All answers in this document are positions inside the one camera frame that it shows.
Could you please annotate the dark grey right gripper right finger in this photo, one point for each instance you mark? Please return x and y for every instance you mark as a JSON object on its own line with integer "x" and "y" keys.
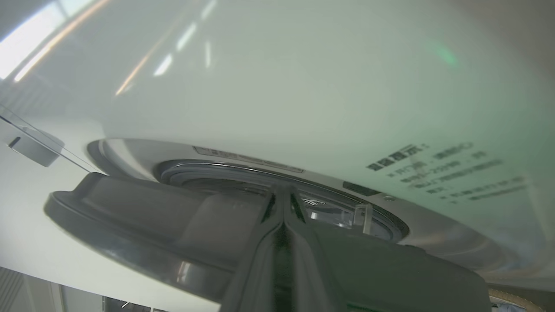
{"x": 314, "y": 268}

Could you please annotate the grey round knob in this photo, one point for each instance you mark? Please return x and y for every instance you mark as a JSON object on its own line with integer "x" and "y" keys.
{"x": 37, "y": 149}

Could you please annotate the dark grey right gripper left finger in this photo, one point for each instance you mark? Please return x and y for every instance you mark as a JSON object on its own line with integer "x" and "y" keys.
{"x": 253, "y": 268}

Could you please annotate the cream perforated laundry basket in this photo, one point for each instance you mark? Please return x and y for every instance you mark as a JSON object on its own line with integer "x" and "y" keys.
{"x": 514, "y": 301}

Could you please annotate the white front-load washing machine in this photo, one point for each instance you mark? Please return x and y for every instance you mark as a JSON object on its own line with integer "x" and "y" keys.
{"x": 303, "y": 86}

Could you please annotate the dark round washing machine door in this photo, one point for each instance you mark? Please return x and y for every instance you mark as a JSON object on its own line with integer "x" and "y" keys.
{"x": 130, "y": 216}

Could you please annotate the grey rubber door gasket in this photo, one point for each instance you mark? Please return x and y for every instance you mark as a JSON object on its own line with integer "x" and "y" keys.
{"x": 208, "y": 175}

